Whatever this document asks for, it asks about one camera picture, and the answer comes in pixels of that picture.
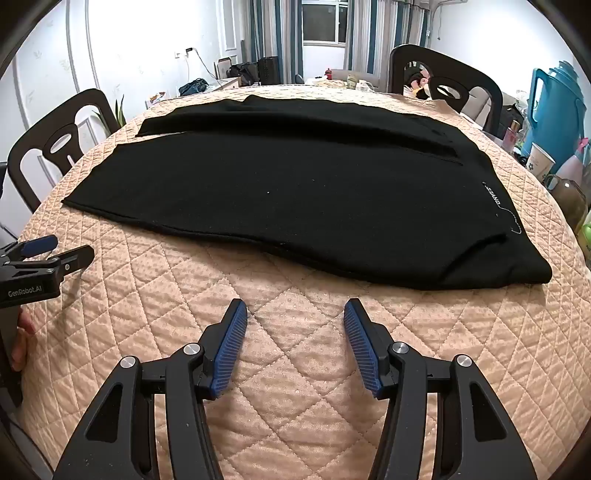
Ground white door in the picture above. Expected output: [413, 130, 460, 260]
[222, 0, 252, 61]

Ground blue thermos jug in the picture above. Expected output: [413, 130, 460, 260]
[522, 61, 588, 160]

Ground black bag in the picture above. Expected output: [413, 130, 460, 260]
[226, 62, 258, 86]
[179, 78, 209, 97]
[496, 105, 526, 139]

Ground brown glass pitcher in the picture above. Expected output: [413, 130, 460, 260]
[545, 174, 588, 232]

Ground window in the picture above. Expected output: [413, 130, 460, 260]
[302, 0, 349, 44]

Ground striped curtain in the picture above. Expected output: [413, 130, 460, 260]
[240, 0, 305, 85]
[344, 0, 430, 70]

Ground dark wooden chair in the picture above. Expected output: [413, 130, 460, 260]
[7, 89, 121, 213]
[389, 44, 504, 134]

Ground person's left hand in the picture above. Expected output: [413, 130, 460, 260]
[10, 308, 37, 370]

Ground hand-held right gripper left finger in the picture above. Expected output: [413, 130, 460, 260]
[53, 299, 249, 480]

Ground black speaker box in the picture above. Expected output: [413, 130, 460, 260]
[257, 56, 280, 86]

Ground small pink bottle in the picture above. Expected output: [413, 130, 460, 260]
[503, 119, 522, 151]

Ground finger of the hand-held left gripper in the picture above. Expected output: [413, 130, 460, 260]
[0, 234, 59, 262]
[7, 246, 96, 278]

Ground green potted plant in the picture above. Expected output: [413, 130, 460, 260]
[92, 95, 126, 131]

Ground peach quilted blanket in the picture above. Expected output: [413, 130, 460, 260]
[14, 83, 591, 480]

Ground grey sofa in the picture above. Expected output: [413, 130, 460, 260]
[462, 87, 518, 131]

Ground white pink spray bottle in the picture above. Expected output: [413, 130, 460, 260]
[556, 138, 591, 180]

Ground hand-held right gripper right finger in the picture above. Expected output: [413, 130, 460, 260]
[343, 298, 539, 480]

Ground white paper cup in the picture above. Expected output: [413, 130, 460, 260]
[526, 142, 556, 183]

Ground black pants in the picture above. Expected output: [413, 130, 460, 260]
[61, 95, 553, 291]

